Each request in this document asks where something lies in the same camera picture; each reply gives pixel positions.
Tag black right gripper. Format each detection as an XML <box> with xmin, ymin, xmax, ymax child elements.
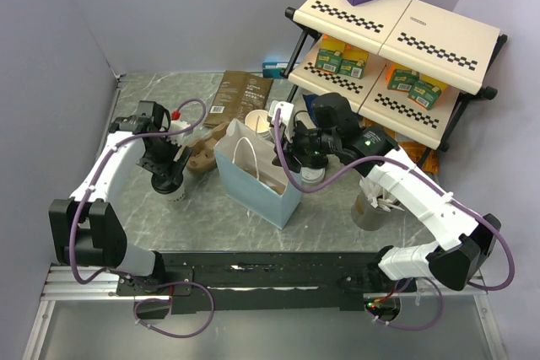
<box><xmin>272</xmin><ymin>117</ymin><xmax>339</xmax><ymax>174</ymax></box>

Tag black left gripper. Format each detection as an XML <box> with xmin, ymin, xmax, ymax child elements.
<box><xmin>137</xmin><ymin>134</ymin><xmax>192</xmax><ymax>184</ymax></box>

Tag single white paper cup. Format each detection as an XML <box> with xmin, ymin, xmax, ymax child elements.
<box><xmin>165</xmin><ymin>185</ymin><xmax>186</xmax><ymax>203</ymax></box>

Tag white plastic cup lids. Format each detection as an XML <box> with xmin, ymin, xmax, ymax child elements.
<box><xmin>300</xmin><ymin>167</ymin><xmax>326</xmax><ymax>185</ymax></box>

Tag separated brown cup carrier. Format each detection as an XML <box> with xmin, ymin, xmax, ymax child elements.
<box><xmin>263</xmin><ymin>179</ymin><xmax>286</xmax><ymax>196</ymax></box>

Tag light blue paper bag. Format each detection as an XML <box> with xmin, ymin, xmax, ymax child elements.
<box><xmin>213</xmin><ymin>119</ymin><xmax>301</xmax><ymax>229</ymax></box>

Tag white paper cup stack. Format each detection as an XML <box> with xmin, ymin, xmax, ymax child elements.
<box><xmin>245</xmin><ymin>110</ymin><xmax>273</xmax><ymax>142</ymax></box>

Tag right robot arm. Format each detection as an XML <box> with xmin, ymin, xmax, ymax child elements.
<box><xmin>268</xmin><ymin>93</ymin><xmax>510</xmax><ymax>292</ymax></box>

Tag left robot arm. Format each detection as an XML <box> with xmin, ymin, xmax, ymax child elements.
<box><xmin>48</xmin><ymin>100</ymin><xmax>193</xmax><ymax>294</ymax></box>

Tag brown coffee bean bag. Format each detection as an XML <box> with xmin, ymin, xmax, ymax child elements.
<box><xmin>203</xmin><ymin>70</ymin><xmax>273</xmax><ymax>128</ymax></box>

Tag brown pulp cup carrier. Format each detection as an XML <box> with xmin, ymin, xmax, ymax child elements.
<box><xmin>186</xmin><ymin>121</ymin><xmax>230</xmax><ymax>175</ymax></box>

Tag blue chip bag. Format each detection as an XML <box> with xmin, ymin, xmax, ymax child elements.
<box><xmin>302</xmin><ymin>94</ymin><xmax>318</xmax><ymax>122</ymax></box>

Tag green juice carton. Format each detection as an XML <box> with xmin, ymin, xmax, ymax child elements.
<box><xmin>338</xmin><ymin>57</ymin><xmax>367</xmax><ymax>79</ymax></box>
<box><xmin>386</xmin><ymin>68</ymin><xmax>419</xmax><ymax>92</ymax></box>
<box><xmin>408</xmin><ymin>80</ymin><xmax>442</xmax><ymax>110</ymax></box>
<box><xmin>315</xmin><ymin>48</ymin><xmax>343</xmax><ymax>74</ymax></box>

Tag blue R&O box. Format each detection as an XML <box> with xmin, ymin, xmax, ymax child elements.
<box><xmin>262</xmin><ymin>60</ymin><xmax>289</xmax><ymax>78</ymax></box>

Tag grey cup of stirrers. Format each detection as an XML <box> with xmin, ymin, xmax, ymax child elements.
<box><xmin>351</xmin><ymin>178</ymin><xmax>405</xmax><ymax>232</ymax></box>

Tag orange snack bag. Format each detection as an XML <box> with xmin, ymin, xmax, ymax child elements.
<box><xmin>396</xmin><ymin>134</ymin><xmax>440</xmax><ymax>175</ymax></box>

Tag cream checkered shelf rack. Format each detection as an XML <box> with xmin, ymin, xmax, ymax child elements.
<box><xmin>283</xmin><ymin>0</ymin><xmax>508</xmax><ymax>151</ymax></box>

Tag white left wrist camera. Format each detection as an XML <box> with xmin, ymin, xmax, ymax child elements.
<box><xmin>169</xmin><ymin>110</ymin><xmax>192</xmax><ymax>146</ymax></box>

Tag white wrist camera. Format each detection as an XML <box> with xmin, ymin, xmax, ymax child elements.
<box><xmin>169</xmin><ymin>110</ymin><xmax>192</xmax><ymax>146</ymax></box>
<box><xmin>267</xmin><ymin>100</ymin><xmax>295</xmax><ymax>141</ymax></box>

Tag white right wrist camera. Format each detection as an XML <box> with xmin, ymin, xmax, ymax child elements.
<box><xmin>267</xmin><ymin>100</ymin><xmax>295</xmax><ymax>141</ymax></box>

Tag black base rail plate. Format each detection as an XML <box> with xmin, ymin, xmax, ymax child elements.
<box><xmin>40</xmin><ymin>250</ymin><xmax>448</xmax><ymax>321</ymax></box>

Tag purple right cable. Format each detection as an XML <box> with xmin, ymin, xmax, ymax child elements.
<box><xmin>273</xmin><ymin>117</ymin><xmax>516</xmax><ymax>331</ymax></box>

